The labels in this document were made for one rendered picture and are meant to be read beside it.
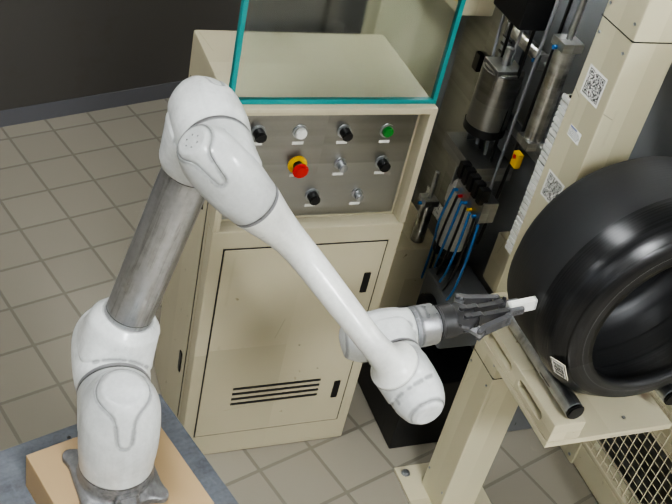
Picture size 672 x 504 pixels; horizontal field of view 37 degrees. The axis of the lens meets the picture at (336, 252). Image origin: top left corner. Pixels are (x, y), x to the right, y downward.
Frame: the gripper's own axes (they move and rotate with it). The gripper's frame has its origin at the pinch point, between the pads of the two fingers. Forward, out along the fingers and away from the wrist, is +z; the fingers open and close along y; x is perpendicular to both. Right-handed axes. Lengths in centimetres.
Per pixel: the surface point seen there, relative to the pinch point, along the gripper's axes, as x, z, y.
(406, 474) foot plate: 115, 3, 42
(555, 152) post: -12.1, 24.9, 35.6
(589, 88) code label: -32, 28, 33
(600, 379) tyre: 16.3, 17.2, -11.9
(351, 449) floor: 114, -11, 56
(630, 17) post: -51, 30, 29
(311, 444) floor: 113, -23, 60
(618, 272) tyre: -15.4, 13.9, -10.2
